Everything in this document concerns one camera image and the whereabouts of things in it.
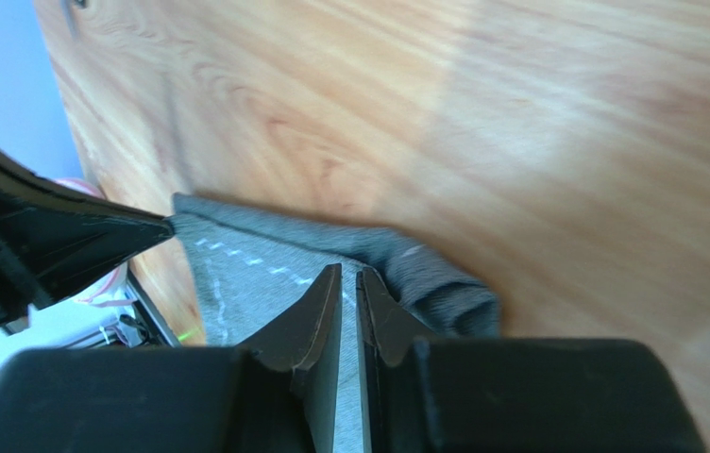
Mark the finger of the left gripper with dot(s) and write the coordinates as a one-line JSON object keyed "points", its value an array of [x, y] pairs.
{"points": [[45, 230]]}

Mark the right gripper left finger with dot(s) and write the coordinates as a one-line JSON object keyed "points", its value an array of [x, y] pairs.
{"points": [[290, 377]]}

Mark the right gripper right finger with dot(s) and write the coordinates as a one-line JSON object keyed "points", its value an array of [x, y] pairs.
{"points": [[392, 390]]}

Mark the grey stitched cloth napkin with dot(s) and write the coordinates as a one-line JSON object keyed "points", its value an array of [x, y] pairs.
{"points": [[250, 265]]}

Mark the white mesh laundry bag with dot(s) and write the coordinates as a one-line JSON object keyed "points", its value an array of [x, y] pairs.
{"points": [[109, 291]]}

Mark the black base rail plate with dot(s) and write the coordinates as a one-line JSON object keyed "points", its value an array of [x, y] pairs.
{"points": [[125, 316]]}

